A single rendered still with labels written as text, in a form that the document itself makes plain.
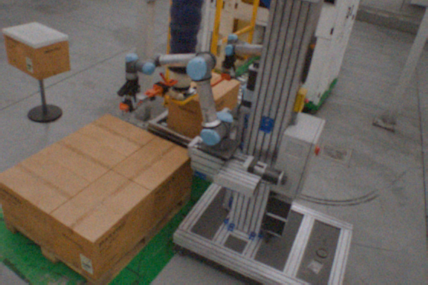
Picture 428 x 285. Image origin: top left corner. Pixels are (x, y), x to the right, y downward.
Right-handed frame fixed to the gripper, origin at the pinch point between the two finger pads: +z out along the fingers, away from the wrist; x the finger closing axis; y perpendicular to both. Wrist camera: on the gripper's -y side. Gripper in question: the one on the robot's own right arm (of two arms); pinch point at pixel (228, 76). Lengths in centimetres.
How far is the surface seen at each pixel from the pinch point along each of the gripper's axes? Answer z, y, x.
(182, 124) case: 52, 16, -30
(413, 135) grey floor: 118, -259, 172
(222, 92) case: 23.9, -13.7, -9.7
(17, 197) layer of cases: 69, 150, -78
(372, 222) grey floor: 118, -49, 151
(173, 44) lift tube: -29, 40, -28
